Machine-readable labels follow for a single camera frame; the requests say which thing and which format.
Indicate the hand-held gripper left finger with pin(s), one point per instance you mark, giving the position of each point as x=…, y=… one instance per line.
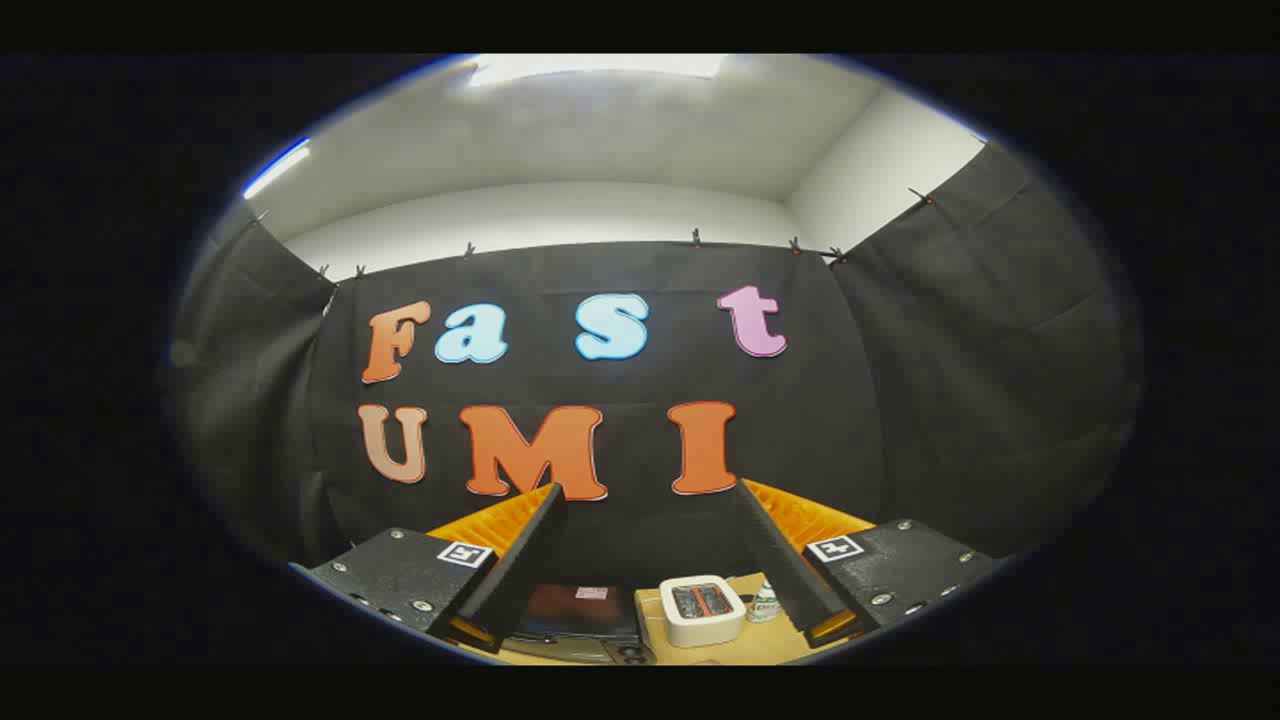
x=520, y=565

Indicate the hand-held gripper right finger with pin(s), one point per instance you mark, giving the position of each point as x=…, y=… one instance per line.
x=780, y=565

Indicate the black toaster oven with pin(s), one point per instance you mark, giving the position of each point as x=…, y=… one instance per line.
x=575, y=612

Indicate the white pop-up toaster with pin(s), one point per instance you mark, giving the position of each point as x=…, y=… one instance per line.
x=702, y=610

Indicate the small white plastic bottle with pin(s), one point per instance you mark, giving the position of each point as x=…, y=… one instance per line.
x=765, y=603

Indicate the ceiling light panel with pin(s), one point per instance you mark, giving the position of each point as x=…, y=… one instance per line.
x=590, y=67
x=277, y=168

